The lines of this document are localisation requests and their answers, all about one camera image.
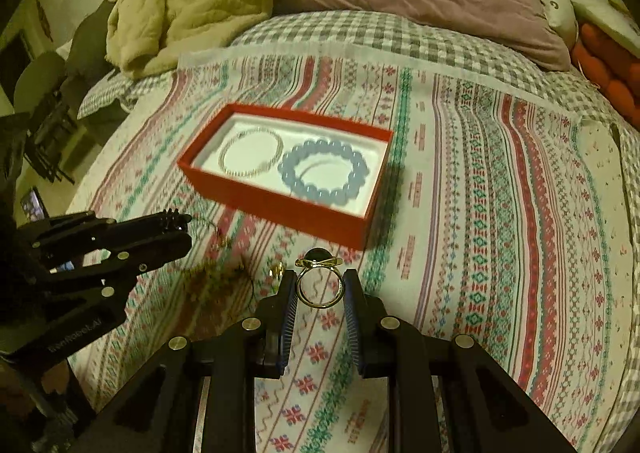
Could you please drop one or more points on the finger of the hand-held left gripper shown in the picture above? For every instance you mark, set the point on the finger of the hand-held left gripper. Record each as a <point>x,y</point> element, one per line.
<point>160,248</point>
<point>150,223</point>

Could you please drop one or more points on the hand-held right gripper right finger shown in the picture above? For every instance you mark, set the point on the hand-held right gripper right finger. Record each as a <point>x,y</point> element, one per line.
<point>354,323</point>

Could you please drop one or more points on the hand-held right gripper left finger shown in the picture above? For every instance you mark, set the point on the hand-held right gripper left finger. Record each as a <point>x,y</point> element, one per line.
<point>287,318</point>

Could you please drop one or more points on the small gold earring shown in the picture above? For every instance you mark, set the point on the small gold earring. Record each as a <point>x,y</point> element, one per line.
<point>275,271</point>

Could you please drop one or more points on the red jewelry box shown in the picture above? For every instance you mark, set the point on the red jewelry box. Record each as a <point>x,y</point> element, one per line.
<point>280,213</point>

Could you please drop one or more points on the lit screen device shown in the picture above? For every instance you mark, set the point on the lit screen device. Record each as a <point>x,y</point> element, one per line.
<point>32,205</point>

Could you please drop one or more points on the grey chair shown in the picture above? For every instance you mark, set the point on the grey chair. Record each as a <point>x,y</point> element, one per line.
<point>40,83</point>

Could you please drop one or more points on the orange cushion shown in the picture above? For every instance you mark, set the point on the orange cushion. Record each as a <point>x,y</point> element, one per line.
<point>600,68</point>

